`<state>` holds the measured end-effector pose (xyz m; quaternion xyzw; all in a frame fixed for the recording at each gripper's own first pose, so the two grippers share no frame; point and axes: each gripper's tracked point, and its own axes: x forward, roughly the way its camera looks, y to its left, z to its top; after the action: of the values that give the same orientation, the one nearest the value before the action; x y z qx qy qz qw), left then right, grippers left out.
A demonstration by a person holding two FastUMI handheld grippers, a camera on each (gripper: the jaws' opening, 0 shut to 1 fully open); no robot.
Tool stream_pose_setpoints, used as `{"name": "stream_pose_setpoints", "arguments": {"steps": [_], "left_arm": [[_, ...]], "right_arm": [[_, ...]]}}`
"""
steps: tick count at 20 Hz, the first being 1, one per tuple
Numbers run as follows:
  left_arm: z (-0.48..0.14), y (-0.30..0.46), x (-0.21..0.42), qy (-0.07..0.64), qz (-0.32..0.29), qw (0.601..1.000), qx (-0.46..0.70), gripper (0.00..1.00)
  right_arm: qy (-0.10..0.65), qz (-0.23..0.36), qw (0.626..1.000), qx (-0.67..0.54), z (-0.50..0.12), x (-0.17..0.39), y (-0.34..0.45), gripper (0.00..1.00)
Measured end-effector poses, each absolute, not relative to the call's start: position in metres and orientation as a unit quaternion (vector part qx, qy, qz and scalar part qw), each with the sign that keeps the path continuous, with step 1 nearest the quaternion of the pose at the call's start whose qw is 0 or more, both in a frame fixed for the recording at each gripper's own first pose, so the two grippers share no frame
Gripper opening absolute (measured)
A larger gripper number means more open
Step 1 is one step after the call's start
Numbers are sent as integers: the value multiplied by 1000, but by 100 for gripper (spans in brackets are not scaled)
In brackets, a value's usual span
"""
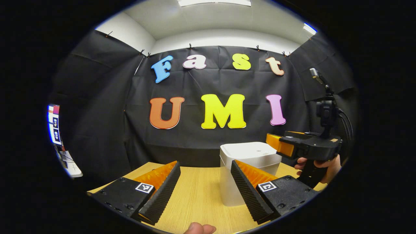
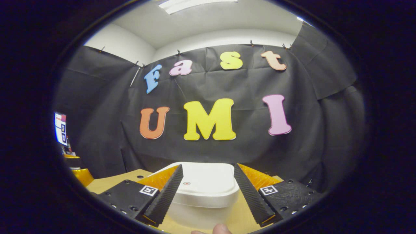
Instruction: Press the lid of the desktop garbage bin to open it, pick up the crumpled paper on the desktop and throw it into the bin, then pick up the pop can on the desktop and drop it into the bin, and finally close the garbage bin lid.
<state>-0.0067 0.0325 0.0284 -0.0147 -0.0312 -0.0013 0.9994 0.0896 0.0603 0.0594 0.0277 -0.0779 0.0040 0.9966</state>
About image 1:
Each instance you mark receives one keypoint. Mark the white desktop garbage bin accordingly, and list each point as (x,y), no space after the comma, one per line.
(247,152)

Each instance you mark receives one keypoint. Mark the computer monitor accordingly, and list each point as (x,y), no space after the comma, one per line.
(54,125)

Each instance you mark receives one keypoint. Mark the wooden desktop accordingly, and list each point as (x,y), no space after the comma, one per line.
(201,195)

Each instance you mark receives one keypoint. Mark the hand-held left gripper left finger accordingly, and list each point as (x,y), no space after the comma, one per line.
(162,191)

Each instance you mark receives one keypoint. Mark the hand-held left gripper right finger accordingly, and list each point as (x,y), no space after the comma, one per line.
(248,195)

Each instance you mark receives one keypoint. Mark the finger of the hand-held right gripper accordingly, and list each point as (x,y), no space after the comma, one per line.
(282,148)

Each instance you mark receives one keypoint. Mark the black backdrop cloth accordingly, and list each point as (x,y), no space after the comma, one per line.
(195,84)

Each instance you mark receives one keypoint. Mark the long ceiling light panel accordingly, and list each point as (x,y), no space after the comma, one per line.
(214,2)

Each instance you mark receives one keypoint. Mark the small ceiling light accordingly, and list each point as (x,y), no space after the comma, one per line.
(309,28)

